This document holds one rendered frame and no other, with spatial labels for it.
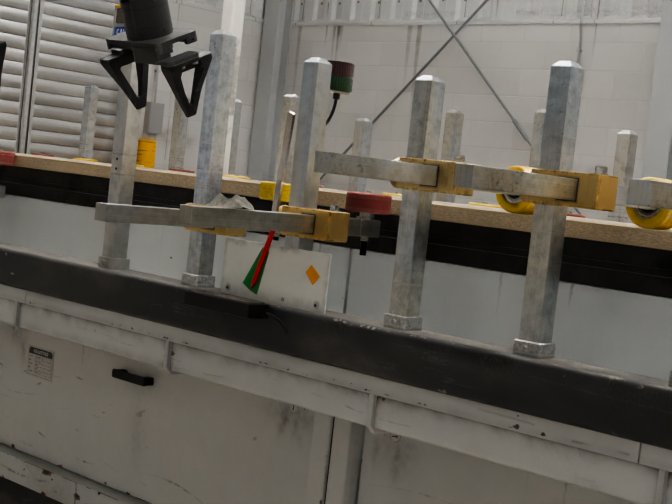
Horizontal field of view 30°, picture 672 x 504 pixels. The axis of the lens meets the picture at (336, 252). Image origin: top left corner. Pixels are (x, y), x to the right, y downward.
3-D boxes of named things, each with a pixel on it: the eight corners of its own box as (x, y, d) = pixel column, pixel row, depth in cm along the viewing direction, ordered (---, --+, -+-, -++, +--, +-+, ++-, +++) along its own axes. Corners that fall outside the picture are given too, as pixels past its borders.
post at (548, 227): (532, 394, 180) (572, 60, 177) (512, 390, 182) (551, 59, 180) (545, 393, 183) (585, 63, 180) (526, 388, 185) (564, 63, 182)
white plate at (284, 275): (322, 314, 207) (329, 254, 207) (218, 292, 225) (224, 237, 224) (325, 314, 208) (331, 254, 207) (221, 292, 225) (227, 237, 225)
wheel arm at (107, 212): (104, 226, 209) (107, 201, 209) (92, 224, 211) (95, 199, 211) (289, 237, 241) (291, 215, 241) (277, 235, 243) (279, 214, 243)
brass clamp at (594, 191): (593, 210, 173) (598, 173, 172) (513, 201, 182) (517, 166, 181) (617, 212, 177) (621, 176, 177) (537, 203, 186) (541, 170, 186)
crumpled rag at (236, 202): (227, 208, 193) (229, 193, 193) (198, 204, 197) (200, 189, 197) (268, 211, 199) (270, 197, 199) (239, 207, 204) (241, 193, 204)
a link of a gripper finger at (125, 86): (150, 98, 164) (135, 28, 160) (186, 103, 159) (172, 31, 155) (109, 114, 159) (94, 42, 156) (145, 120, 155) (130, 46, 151)
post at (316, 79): (288, 338, 214) (319, 57, 211) (274, 335, 216) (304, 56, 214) (302, 338, 217) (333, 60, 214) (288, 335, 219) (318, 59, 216)
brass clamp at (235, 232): (223, 236, 224) (226, 208, 224) (175, 228, 233) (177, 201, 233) (248, 237, 229) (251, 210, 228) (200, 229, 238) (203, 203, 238)
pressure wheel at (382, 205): (364, 257, 216) (371, 190, 216) (330, 251, 222) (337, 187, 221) (394, 258, 222) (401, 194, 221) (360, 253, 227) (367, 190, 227)
